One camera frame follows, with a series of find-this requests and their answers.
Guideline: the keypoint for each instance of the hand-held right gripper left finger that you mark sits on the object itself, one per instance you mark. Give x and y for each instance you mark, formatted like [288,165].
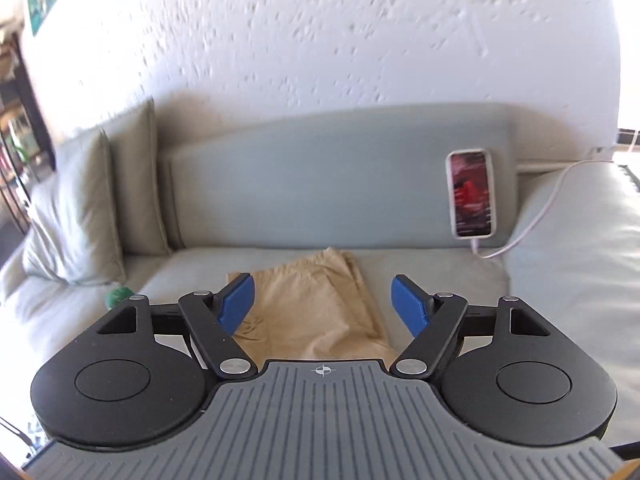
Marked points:
[236,305]

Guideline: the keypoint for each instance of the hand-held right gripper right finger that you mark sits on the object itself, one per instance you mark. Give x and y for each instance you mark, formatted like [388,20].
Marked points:
[409,305]

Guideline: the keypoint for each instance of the khaki pants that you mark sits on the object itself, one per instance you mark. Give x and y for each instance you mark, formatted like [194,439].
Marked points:
[310,305]

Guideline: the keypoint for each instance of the green round toy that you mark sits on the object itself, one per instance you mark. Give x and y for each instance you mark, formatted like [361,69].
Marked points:
[117,297]

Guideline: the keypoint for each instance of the white smartphone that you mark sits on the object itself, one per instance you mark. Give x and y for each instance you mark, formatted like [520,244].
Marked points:
[471,192]

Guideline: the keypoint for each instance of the grey sofa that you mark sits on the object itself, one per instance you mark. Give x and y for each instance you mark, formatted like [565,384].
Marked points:
[325,175]

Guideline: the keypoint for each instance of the pale grey seat cushion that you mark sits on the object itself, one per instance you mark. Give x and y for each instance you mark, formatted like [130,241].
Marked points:
[575,260]

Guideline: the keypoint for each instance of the large grey throw pillow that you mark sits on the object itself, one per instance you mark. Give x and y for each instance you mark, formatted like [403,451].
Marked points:
[75,210]

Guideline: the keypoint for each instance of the wooden bookshelf with books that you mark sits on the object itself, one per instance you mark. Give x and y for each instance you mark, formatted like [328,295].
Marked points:
[20,135]

